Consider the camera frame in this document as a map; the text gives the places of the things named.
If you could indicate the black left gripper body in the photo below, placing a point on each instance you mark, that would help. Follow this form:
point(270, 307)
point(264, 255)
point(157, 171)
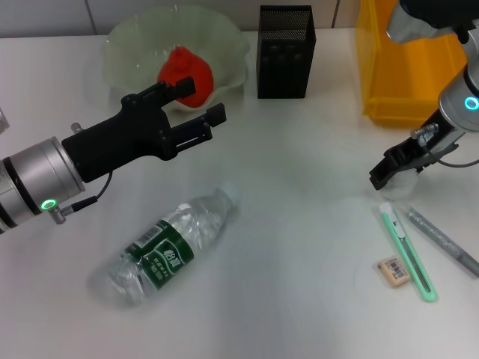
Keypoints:
point(119, 138)

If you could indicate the white paper ball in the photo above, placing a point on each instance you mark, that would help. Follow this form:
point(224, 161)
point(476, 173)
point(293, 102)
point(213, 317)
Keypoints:
point(400, 185)

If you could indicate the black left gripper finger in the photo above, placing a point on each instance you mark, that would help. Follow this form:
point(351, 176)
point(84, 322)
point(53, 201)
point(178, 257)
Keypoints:
point(217, 114)
point(186, 86)

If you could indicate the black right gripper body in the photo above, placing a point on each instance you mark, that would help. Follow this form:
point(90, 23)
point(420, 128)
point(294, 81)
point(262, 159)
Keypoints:
point(447, 132)

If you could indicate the yellow plastic bin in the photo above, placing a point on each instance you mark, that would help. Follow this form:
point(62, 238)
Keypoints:
point(411, 75)

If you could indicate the green utility knife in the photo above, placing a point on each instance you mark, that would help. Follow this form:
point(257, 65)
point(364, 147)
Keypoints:
point(407, 250)

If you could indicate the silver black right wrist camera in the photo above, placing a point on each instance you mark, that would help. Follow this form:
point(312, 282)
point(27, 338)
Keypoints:
point(404, 26)

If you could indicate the silver grey pen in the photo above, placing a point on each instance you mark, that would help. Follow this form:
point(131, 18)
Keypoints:
point(438, 238)

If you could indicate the clear green-label water bottle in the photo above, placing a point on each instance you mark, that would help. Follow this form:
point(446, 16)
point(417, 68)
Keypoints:
point(168, 254)

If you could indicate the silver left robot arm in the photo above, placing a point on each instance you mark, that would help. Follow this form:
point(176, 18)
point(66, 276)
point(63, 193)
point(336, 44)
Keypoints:
point(37, 175)

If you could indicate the black mesh pen holder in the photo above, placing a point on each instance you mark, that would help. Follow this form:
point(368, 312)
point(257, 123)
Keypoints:
point(284, 71)

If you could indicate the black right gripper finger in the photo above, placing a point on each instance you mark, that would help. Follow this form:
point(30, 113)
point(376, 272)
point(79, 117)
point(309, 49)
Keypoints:
point(385, 170)
point(430, 159)

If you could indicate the green glass fruit plate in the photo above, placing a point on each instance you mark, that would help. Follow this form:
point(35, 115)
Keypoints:
point(138, 45)

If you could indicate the beige eraser with barcode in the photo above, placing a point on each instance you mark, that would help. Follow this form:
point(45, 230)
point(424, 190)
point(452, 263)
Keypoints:
point(393, 271)

